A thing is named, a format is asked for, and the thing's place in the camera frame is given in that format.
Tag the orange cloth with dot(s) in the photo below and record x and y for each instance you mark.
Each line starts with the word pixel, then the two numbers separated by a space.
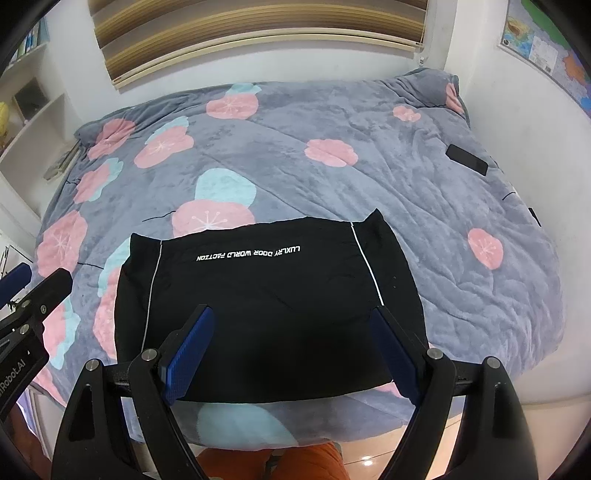
pixel 277 461

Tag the yellow object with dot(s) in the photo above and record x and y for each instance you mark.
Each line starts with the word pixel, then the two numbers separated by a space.
pixel 3 122

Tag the wooden slat window blind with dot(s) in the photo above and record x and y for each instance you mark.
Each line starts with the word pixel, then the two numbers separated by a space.
pixel 254 37

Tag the row of books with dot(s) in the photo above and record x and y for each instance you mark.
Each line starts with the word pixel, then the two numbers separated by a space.
pixel 30 41

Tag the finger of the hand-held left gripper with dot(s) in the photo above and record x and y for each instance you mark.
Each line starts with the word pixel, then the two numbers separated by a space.
pixel 16 279
pixel 46 290

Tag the black hooded jacket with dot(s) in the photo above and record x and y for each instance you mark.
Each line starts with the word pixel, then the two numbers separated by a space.
pixel 277 314

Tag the small black device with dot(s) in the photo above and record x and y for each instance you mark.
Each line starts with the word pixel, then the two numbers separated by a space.
pixel 535 217

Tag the grey floral blanket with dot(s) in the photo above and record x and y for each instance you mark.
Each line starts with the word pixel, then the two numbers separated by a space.
pixel 323 184

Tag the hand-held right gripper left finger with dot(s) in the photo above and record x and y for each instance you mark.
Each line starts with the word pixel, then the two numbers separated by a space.
pixel 189 355

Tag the white bookshelf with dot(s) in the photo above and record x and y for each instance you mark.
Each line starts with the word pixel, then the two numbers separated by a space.
pixel 41 115

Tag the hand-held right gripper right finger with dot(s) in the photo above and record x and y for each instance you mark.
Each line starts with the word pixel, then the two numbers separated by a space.
pixel 397 355

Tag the colourful wall map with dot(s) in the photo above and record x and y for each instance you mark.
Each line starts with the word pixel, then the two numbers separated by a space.
pixel 549 46

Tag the black smartphone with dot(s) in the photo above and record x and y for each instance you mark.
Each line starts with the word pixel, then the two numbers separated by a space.
pixel 466 159

